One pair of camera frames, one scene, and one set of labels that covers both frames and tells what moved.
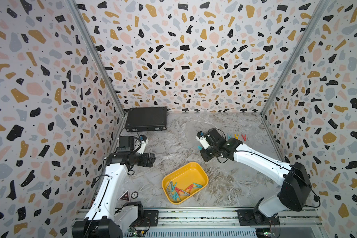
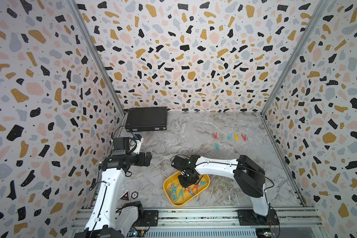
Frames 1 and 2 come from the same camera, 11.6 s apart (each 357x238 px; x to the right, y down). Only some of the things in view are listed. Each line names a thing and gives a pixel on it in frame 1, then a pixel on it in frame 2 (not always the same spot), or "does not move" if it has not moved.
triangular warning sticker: x=125 y=196 does not move
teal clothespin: x=173 y=187 → x=174 y=192
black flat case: x=146 y=119 does not move
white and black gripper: x=215 y=138 → x=182 y=162
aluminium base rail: x=222 y=223 does not move
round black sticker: x=134 y=195 does not move
